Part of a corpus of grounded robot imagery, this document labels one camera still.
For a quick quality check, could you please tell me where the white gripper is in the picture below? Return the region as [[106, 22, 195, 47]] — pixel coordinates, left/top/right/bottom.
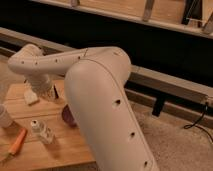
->
[[27, 75, 57, 101]]

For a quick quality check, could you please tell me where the orange handled tool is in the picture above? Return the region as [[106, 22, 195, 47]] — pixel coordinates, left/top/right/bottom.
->
[[0, 127, 27, 163]]

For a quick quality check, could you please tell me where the clear plastic bottle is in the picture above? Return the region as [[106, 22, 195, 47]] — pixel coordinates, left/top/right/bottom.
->
[[30, 120, 54, 144]]

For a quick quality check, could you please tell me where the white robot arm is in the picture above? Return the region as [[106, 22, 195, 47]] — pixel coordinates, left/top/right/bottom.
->
[[8, 44, 160, 171]]

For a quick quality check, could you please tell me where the wooden board table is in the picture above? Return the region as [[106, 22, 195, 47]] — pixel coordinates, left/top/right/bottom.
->
[[0, 80, 94, 171]]

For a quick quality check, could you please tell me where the dark purple bowl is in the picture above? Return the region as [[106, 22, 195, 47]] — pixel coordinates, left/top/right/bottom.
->
[[62, 105, 76, 127]]

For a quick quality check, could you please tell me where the white cup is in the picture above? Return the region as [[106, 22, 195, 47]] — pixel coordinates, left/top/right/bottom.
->
[[0, 104, 13, 128]]

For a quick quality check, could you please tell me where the black cable right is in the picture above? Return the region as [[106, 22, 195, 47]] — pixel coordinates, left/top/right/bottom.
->
[[183, 101, 213, 141]]

